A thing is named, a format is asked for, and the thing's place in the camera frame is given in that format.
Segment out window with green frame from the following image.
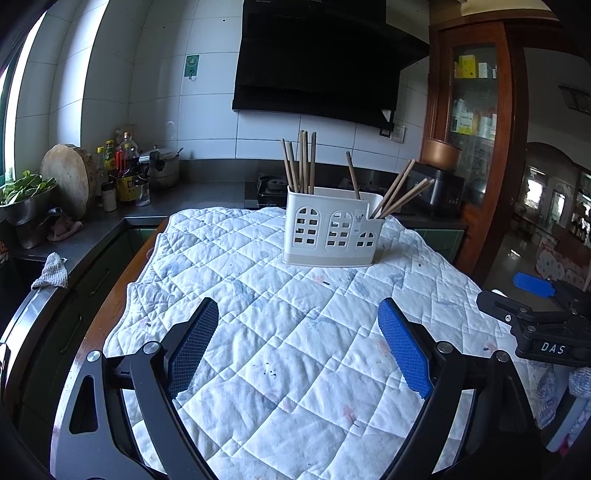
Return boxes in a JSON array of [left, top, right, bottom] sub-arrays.
[[0, 11, 47, 183]]

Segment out green cabinet drawer front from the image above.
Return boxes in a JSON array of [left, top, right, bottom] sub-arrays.
[[402, 227, 466, 267]]

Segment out green leafy vegetables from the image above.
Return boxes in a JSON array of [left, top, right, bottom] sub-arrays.
[[0, 170, 57, 206]]

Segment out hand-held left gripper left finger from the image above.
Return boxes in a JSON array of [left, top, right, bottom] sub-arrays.
[[48, 296, 220, 480]]

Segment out large red-capped sauce bottle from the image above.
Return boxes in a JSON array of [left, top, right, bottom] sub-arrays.
[[115, 131, 140, 178]]

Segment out grey crumpled rag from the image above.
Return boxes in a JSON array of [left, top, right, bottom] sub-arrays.
[[31, 252, 70, 291]]

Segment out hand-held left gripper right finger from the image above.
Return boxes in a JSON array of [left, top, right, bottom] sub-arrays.
[[376, 296, 561, 480]]

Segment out white quilted blanket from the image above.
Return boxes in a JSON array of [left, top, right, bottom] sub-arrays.
[[102, 205, 573, 480]]

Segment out gas stove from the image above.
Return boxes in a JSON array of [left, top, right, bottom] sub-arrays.
[[242, 174, 289, 208]]

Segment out wooden glass-door cabinet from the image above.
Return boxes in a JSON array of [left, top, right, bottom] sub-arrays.
[[418, 18, 529, 287]]

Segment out metal bowl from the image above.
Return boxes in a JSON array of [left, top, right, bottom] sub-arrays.
[[0, 184, 58, 250]]

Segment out copper pot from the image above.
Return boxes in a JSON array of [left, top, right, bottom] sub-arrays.
[[421, 136, 464, 171]]

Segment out round wooden cutting board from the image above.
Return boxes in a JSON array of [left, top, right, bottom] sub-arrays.
[[39, 143, 95, 221]]

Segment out dark kitchen countertop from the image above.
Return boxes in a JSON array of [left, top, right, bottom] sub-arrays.
[[0, 157, 467, 296]]

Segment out pinkish brown lump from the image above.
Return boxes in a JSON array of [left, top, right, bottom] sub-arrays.
[[47, 215, 85, 242]]

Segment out black range hood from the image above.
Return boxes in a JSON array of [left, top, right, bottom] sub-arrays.
[[231, 0, 430, 127]]

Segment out person's right hand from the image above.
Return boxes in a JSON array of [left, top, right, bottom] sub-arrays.
[[569, 368, 591, 398]]

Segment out yellow box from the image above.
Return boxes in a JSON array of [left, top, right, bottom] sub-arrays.
[[455, 54, 478, 79]]

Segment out white plastic utensil holder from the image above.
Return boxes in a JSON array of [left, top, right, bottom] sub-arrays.
[[283, 185, 386, 269]]

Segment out black countertop appliance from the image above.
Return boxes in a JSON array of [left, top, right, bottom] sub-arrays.
[[406, 164, 465, 217]]

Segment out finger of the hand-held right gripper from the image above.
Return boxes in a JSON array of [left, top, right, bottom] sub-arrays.
[[514, 272, 575, 302], [476, 288, 528, 325]]

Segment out metal pressure cooker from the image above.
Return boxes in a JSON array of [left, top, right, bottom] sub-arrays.
[[139, 145, 183, 190]]

